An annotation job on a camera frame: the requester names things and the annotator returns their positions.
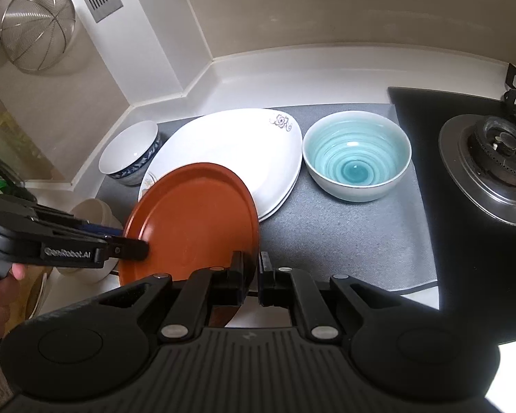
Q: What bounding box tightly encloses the steel gas burner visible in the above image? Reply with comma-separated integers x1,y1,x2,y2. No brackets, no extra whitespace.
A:
439,114,516,228

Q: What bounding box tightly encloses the wire mesh strainer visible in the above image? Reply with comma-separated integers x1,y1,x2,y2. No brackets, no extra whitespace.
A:
1,0,77,73

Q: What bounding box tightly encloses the white oval floral plate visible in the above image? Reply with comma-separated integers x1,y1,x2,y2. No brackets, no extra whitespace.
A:
138,108,304,223

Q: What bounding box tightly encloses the black glass gas cooktop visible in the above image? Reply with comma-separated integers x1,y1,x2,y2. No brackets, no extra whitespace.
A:
387,86,516,347

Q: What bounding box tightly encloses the cream plate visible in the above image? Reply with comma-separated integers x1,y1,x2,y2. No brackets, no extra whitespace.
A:
23,267,55,321

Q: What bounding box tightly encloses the teal glazed bowl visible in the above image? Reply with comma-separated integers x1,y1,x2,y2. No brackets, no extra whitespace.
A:
302,111,412,202

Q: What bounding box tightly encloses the blue and white patterned bowl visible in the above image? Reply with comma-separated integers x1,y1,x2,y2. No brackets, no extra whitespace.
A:
98,120,162,187

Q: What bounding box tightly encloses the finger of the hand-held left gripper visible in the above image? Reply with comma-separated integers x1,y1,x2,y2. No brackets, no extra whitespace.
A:
74,219,126,238
107,236,150,262

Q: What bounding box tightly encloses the cream ceramic pot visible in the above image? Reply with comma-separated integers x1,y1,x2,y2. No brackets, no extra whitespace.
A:
56,199,123,285

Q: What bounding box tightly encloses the grey counter mat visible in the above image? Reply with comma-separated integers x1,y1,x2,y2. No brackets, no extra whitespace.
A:
98,103,440,298

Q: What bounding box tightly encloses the red-brown round plate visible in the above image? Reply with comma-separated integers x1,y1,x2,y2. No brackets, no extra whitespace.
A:
117,162,260,328

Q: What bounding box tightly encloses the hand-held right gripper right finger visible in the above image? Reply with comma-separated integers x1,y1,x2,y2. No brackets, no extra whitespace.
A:
259,250,414,342

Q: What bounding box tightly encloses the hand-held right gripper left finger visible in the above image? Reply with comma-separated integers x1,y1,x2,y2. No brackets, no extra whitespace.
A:
103,250,247,342

